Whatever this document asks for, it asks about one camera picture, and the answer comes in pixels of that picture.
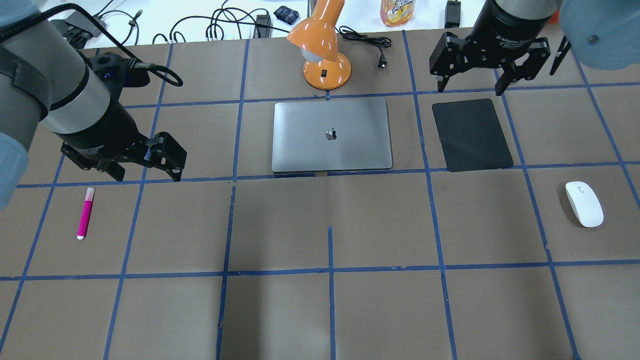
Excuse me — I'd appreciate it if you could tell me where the silver closed laptop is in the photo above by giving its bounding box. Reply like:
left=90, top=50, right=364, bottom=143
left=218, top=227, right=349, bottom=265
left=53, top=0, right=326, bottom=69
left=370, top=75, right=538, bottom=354
left=271, top=97, right=394, bottom=173

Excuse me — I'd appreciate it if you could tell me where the black power adapter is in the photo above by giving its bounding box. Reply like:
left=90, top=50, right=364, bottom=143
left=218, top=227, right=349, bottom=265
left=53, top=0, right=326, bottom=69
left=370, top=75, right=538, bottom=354
left=444, top=0, right=462, bottom=28

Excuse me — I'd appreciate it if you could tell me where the dark blue pouch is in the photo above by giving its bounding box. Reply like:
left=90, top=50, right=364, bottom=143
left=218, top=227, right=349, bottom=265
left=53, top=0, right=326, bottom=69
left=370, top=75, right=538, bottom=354
left=273, top=6, right=300, bottom=26

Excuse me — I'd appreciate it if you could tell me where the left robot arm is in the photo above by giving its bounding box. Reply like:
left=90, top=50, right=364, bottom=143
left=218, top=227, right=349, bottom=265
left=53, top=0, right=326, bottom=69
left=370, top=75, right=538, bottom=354
left=0, top=0, right=188, bottom=208

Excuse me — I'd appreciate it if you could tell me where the black cable bundle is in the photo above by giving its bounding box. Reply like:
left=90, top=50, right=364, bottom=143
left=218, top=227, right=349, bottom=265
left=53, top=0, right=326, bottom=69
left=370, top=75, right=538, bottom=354
left=152, top=0, right=273, bottom=46

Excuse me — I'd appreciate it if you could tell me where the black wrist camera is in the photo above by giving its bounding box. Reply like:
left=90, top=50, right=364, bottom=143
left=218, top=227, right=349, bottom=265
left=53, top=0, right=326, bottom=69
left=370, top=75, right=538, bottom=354
left=87, top=52, right=150, bottom=89

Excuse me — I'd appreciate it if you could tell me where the black mousepad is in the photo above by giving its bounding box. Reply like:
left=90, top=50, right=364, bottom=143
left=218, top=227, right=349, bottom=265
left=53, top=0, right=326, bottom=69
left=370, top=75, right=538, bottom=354
left=431, top=98, right=514, bottom=173

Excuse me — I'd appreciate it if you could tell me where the orange desk lamp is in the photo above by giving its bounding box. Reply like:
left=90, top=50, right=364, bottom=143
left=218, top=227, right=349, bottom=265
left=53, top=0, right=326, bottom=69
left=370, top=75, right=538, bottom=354
left=286, top=0, right=352, bottom=91

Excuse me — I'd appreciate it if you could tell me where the orange juice bottle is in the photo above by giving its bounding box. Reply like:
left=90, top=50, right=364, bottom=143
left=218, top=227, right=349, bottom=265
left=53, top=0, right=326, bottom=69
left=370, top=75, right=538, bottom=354
left=379, top=0, right=416, bottom=28

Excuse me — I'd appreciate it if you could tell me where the pink marker pen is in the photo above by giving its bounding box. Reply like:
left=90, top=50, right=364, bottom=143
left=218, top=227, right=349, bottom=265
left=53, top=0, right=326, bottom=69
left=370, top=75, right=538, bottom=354
left=76, top=187, right=95, bottom=240

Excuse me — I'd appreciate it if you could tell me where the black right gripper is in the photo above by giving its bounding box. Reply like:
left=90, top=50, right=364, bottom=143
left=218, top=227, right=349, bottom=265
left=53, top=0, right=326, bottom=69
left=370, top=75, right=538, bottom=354
left=429, top=0, right=551, bottom=96

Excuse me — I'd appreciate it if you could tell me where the black lamp power cable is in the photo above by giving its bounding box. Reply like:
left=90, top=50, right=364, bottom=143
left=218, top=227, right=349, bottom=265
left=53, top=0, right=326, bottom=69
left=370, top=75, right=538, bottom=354
left=337, top=26, right=393, bottom=71

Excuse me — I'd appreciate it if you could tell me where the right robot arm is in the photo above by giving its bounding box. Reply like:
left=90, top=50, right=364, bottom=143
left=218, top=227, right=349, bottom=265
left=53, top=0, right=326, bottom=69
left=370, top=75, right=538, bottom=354
left=429, top=0, right=640, bottom=96

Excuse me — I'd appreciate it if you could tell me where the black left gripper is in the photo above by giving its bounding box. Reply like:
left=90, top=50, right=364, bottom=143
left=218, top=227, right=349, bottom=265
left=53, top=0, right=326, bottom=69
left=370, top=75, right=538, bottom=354
left=61, top=118, right=188, bottom=182

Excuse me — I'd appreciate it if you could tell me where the white computer mouse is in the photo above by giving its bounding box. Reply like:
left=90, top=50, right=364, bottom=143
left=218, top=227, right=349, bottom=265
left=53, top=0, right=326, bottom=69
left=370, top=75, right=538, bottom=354
left=564, top=181, right=604, bottom=228

